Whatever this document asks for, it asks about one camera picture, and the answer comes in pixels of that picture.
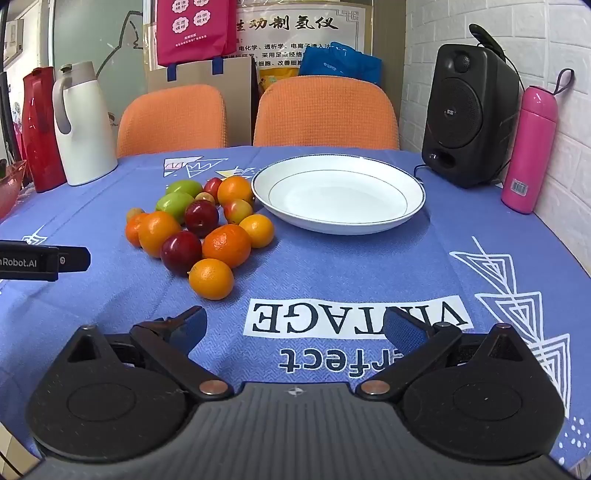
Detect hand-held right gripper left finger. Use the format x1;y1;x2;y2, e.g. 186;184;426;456
68;305;235;401

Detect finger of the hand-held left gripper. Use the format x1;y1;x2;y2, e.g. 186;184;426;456
58;247;92;272

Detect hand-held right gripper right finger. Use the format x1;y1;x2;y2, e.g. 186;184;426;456
355;307;532;402

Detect orange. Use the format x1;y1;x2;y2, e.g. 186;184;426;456
125;212;151;247
188;258;235;301
202;224;252;270
138;211;182;258
217;176;254;208
238;213;275;249

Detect dark red plum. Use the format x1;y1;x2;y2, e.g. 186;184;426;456
161;231;203;277
185;199;220;238

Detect white plate with blue rim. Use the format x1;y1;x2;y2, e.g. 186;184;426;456
250;155;426;236

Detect red glass bowl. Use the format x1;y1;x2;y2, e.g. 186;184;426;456
0;160;28;220

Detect blue printed tablecloth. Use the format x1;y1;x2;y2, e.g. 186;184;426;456
0;147;591;468

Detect green round fruit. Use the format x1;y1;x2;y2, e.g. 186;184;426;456
165;179;204;198
155;191;195;224

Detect red-yellow small apple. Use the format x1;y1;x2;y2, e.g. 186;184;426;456
223;198;254;225

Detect white thermos jug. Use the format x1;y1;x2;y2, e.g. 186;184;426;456
52;61;119;186

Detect red thermos jug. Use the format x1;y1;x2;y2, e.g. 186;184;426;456
22;67;68;193

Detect orange chair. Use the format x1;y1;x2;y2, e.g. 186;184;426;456
253;75;400;151
116;84;228;158

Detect pink water bottle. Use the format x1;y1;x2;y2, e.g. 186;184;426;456
501;69;574;214

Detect black speaker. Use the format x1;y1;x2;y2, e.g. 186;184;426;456
421;44;520;189

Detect magenta tote bag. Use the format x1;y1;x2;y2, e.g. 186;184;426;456
156;0;238;68

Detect yellow packet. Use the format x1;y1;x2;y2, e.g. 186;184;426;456
259;65;301;93

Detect blue plastic bag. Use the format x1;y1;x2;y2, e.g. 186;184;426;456
298;41;383;86

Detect brown paper bag blue handles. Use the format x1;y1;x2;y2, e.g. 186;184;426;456
147;55;259;100

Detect wall poster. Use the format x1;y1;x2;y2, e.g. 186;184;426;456
233;4;372;70

